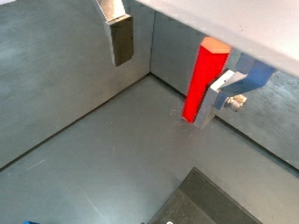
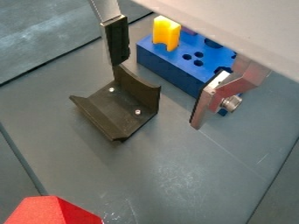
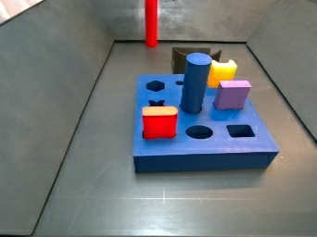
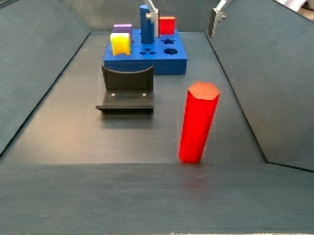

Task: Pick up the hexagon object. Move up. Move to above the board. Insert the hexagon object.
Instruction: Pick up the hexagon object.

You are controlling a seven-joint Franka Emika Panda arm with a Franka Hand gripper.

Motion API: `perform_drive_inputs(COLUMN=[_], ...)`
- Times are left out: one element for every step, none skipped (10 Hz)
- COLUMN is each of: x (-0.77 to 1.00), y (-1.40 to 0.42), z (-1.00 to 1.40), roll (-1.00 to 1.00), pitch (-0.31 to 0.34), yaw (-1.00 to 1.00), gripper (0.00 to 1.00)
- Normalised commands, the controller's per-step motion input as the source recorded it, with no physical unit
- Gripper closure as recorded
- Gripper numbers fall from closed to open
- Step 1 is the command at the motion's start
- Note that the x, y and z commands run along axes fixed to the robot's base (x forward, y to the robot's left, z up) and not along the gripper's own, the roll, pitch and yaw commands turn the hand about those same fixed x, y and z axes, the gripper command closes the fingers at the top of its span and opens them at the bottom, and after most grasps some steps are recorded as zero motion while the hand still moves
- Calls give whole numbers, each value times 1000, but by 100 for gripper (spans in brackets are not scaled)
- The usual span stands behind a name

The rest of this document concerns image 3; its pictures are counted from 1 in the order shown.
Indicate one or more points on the red hexagon peg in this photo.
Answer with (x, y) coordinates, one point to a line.
(152, 22)

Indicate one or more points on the blue shape sorting board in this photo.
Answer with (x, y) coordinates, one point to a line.
(215, 139)

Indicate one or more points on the red block peg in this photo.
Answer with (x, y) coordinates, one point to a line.
(159, 121)

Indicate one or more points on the blue cylinder peg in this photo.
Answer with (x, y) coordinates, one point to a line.
(195, 82)

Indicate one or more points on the purple rectangular block peg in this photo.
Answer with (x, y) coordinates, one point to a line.
(232, 94)

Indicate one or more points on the yellow curved block peg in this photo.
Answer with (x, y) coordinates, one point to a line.
(221, 72)

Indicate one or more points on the black curved block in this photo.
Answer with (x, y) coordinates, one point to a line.
(181, 52)

